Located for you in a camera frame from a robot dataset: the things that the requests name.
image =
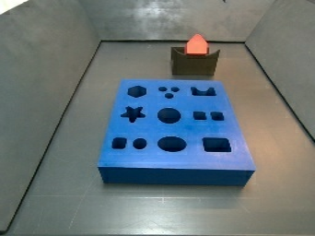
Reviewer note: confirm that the red three prong object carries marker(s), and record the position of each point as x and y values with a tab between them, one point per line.
197	46

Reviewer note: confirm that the blue foam shape board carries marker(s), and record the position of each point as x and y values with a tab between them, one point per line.
174	135

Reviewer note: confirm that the black curved fixture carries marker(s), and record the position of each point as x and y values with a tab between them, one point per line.
193	64

